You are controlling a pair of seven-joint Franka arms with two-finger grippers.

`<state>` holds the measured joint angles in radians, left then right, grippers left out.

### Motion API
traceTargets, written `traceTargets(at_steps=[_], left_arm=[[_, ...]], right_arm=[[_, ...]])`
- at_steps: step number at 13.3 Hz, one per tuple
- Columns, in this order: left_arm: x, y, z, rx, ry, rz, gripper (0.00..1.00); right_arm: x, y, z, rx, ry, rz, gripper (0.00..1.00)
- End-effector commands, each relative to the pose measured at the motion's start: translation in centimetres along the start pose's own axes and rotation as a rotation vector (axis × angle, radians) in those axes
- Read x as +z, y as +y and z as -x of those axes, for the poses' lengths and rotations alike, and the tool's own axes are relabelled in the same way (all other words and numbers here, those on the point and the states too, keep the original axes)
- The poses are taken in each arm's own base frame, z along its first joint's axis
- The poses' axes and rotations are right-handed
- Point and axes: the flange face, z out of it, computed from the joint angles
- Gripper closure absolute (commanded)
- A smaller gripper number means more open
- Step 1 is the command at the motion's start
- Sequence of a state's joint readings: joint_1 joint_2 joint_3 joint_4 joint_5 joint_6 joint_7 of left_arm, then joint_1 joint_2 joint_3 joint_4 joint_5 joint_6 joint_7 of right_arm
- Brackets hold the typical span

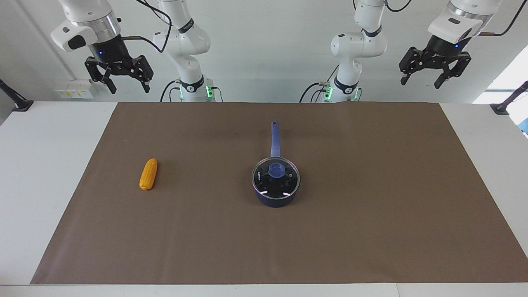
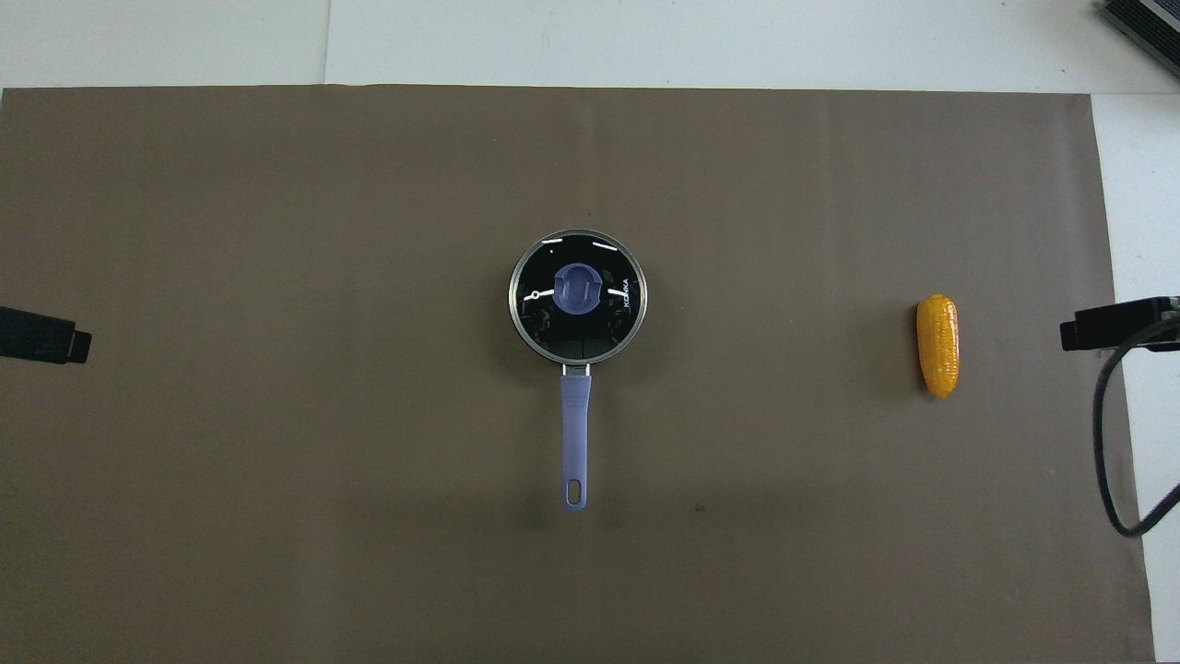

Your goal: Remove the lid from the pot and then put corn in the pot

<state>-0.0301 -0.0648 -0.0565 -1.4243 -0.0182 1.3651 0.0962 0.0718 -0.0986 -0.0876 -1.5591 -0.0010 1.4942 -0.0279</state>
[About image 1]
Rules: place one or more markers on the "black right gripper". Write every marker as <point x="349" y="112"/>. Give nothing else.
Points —
<point x="111" y="51"/>

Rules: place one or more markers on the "yellow corn cob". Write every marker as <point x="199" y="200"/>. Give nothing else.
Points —
<point x="148" y="175"/>

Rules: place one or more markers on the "white wall socket box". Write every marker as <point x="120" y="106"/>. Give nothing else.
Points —
<point x="74" y="90"/>

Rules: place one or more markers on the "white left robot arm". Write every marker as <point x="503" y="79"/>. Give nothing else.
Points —
<point x="354" y="45"/>

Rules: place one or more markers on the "black clamp stand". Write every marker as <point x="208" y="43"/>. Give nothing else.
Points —
<point x="18" y="104"/>
<point x="501" y="108"/>

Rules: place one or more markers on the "brown table mat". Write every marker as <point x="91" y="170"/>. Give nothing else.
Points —
<point x="206" y="235"/>

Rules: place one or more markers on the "dark blue saucepan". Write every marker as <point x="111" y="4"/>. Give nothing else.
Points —
<point x="275" y="140"/>

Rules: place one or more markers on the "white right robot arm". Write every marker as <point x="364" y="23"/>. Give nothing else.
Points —
<point x="187" y="62"/>

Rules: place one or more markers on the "glass lid blue knob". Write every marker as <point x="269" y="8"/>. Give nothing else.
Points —
<point x="275" y="170"/>

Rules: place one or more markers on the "blue object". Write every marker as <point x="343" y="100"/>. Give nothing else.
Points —
<point x="525" y="128"/>

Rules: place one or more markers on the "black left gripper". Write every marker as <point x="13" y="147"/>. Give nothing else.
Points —
<point x="443" y="51"/>

